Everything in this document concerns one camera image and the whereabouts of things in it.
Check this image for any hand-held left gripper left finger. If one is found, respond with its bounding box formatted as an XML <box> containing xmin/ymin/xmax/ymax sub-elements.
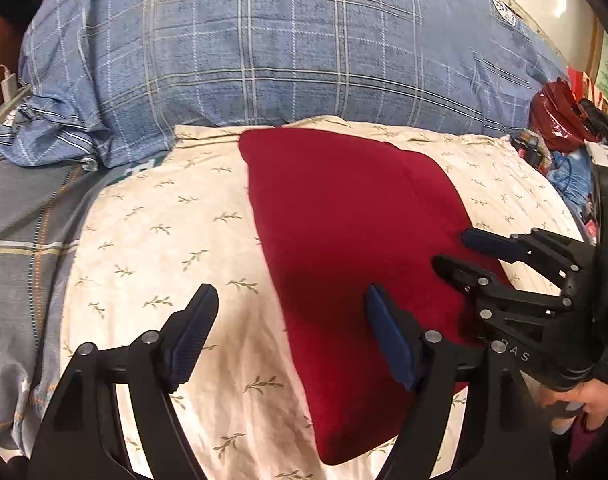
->
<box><xmin>28</xmin><ymin>283</ymin><xmax>219</xmax><ymax>480</ymax></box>

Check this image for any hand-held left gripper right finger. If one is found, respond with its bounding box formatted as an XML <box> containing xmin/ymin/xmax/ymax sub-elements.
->
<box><xmin>365</xmin><ymin>284</ymin><xmax>555</xmax><ymax>480</ymax></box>

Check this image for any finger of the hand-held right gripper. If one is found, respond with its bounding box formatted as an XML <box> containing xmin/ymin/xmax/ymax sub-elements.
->
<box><xmin>461</xmin><ymin>227</ymin><xmax>595</xmax><ymax>282</ymax></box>
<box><xmin>432</xmin><ymin>254</ymin><xmax>575</xmax><ymax>322</ymax></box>

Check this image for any dark red garment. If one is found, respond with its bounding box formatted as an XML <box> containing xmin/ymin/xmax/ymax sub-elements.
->
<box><xmin>238</xmin><ymin>127</ymin><xmax>515</xmax><ymax>467</ymax></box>

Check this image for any person's right hand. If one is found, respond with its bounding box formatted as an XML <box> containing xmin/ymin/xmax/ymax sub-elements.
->
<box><xmin>536</xmin><ymin>377</ymin><xmax>607</xmax><ymax>436</ymax></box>

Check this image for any blue printed cloth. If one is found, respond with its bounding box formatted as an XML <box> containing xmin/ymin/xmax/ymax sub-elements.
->
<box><xmin>543</xmin><ymin>146</ymin><xmax>597</xmax><ymax>213</ymax></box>

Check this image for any cream leaf-patterned pillow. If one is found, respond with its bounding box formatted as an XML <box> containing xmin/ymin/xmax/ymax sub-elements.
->
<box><xmin>58</xmin><ymin>115</ymin><xmax>587</xmax><ymax>480</ymax></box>

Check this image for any red plastic bag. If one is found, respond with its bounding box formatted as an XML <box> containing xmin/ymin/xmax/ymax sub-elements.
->
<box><xmin>529</xmin><ymin>77</ymin><xmax>592</xmax><ymax>153</ymax></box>

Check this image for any black bag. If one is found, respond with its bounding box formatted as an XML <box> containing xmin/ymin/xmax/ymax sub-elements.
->
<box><xmin>578</xmin><ymin>97</ymin><xmax>608</xmax><ymax>148</ymax></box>

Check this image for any grey plaid bed sheet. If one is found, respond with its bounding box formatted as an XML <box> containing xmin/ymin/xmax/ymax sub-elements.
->
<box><xmin>0</xmin><ymin>152</ymin><xmax>112</xmax><ymax>456</ymax></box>

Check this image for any blue plaid quilt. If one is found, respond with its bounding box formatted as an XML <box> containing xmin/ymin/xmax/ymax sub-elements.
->
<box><xmin>0</xmin><ymin>0</ymin><xmax>570</xmax><ymax>168</ymax></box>

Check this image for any white charger with cable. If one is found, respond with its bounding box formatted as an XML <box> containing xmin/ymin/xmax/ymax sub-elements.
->
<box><xmin>0</xmin><ymin>64</ymin><xmax>32</xmax><ymax>126</ymax></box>

